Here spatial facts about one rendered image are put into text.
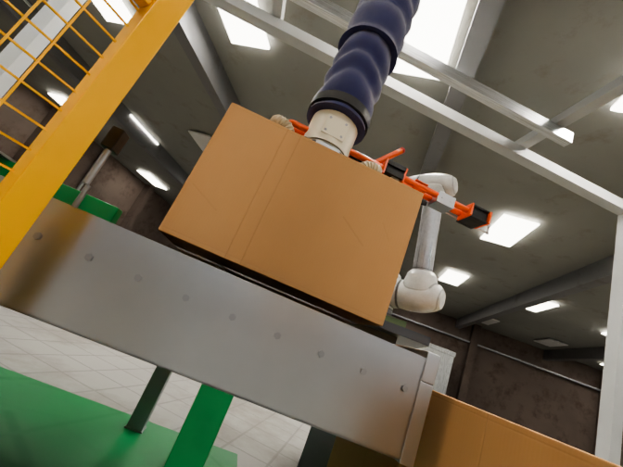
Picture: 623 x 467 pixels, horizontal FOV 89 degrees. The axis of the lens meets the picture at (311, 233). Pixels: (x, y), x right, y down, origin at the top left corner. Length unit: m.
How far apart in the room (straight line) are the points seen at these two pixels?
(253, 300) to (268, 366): 0.12
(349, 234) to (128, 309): 0.53
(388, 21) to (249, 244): 0.98
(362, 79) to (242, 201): 0.63
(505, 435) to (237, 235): 0.65
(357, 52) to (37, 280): 1.10
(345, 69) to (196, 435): 1.10
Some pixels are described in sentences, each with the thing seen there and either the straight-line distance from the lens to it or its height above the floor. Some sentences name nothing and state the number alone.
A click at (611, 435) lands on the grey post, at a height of 0.79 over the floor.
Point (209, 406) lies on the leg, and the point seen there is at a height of 0.38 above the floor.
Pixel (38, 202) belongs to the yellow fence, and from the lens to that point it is 0.65.
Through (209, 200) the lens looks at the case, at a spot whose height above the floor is 0.75.
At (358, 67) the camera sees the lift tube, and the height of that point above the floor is 1.43.
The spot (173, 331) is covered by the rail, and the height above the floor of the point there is 0.47.
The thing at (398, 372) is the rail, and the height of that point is 0.55.
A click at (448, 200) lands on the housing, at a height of 1.16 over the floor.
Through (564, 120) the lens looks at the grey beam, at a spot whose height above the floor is 3.22.
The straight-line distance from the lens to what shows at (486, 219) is 1.31.
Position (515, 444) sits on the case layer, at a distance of 0.67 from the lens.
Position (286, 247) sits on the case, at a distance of 0.81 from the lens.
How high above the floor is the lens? 0.54
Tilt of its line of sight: 17 degrees up
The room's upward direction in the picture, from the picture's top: 23 degrees clockwise
